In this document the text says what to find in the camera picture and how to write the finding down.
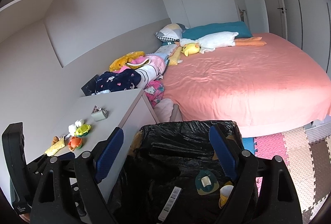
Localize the pink bed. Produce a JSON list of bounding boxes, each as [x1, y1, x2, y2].
[[162, 33, 330, 137]]

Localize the foam floor mats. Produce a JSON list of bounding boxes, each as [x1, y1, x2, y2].
[[243, 116, 330, 223]]

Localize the black trash bag bin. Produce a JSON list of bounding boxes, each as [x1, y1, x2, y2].
[[108, 120, 228, 223]]

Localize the yellow duck plush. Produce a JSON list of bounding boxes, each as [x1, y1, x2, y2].
[[182, 43, 200, 57]]

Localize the white goose plush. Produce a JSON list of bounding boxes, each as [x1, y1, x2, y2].
[[179, 32, 266, 54]]

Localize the grey corner holder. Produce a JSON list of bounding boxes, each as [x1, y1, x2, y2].
[[91, 108, 108, 121]]

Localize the pink folded clothes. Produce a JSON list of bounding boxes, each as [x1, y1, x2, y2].
[[124, 54, 167, 107]]

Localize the silver long carton box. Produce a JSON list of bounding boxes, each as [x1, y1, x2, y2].
[[158, 187, 182, 223]]

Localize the navy patterned blanket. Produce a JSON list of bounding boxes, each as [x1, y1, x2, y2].
[[95, 69, 141, 93]]

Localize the black wall socket panel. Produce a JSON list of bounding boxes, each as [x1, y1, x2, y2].
[[81, 75, 99, 96]]

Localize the checkered white pillow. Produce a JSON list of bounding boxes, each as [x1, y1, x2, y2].
[[155, 23, 188, 42]]

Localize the orange yellow plush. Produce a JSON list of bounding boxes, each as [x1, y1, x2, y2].
[[109, 51, 145, 71]]

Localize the small purple white trinket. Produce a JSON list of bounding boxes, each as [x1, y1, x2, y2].
[[92, 106, 101, 113]]

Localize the yellow blue snack wrapper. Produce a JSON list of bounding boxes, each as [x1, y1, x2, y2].
[[45, 136, 65, 157]]

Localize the orange plastic toy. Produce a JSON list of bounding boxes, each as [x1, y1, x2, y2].
[[68, 136, 83, 151]]

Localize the green plastic toy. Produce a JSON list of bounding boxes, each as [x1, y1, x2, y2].
[[75, 124, 91, 137]]

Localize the orange paper cone cup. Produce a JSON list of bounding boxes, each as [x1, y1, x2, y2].
[[219, 181, 233, 208]]

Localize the teal pillow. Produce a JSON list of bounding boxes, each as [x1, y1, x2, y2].
[[182, 21, 252, 40]]

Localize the brown plush toy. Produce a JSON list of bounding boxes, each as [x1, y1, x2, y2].
[[52, 136, 59, 145]]

